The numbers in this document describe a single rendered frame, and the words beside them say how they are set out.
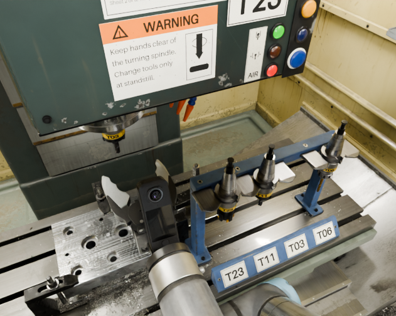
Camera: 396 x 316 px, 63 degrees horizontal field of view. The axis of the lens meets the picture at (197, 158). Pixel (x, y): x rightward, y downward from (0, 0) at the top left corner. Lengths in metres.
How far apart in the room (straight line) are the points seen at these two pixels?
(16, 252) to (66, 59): 0.88
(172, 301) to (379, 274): 1.01
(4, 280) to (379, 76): 1.44
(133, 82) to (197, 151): 1.41
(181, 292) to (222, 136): 1.55
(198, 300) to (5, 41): 0.38
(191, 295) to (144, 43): 0.34
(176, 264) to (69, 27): 0.33
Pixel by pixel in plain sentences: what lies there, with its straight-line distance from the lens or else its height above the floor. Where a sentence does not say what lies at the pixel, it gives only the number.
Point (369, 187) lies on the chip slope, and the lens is 1.51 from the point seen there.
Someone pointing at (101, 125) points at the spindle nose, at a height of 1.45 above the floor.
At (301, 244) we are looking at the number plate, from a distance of 1.10.
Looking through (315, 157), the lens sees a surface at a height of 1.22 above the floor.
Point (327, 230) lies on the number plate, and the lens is 1.15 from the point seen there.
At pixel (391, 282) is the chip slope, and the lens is 1.38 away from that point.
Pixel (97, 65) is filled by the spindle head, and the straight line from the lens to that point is 0.44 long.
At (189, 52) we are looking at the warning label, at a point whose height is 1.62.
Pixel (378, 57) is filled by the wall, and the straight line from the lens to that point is 1.42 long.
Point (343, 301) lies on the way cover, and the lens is 1.31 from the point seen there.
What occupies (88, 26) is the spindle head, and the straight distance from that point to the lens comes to 0.42.
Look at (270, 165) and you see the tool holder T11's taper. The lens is 0.80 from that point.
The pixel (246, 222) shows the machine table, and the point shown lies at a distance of 1.15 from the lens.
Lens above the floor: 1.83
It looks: 43 degrees down
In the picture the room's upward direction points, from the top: straight up
